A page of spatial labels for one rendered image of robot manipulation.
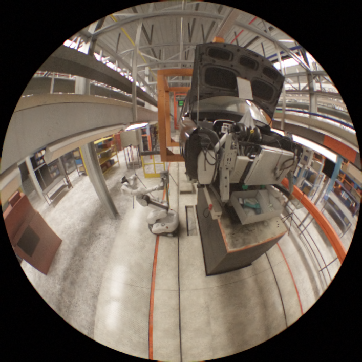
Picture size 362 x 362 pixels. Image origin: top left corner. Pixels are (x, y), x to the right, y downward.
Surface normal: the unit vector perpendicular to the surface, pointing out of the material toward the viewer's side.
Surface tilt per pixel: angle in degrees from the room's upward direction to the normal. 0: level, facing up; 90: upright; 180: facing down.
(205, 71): 117
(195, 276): 0
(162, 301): 0
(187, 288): 0
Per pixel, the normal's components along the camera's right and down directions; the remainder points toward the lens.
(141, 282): -0.01, -0.86
